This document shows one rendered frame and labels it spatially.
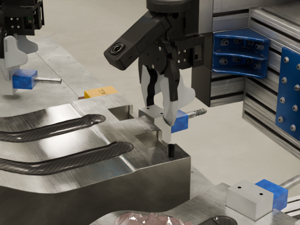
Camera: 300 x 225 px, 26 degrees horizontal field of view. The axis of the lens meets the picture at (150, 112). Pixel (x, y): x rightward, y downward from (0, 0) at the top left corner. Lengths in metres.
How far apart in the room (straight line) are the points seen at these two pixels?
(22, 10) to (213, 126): 1.91
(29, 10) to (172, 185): 0.50
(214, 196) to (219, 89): 0.61
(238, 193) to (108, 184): 0.17
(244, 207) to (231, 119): 2.29
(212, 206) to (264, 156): 1.95
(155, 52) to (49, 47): 0.62
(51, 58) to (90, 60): 2.31
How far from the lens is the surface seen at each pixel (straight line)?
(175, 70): 1.06
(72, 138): 0.99
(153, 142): 1.01
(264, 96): 1.45
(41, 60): 1.57
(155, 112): 1.11
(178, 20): 1.08
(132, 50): 1.03
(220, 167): 2.72
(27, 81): 1.33
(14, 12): 1.28
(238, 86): 1.51
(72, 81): 1.44
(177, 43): 1.06
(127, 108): 1.09
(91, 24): 4.57
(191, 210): 0.87
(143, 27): 1.05
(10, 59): 1.31
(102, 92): 1.27
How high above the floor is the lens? 1.33
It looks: 25 degrees down
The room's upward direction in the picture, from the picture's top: straight up
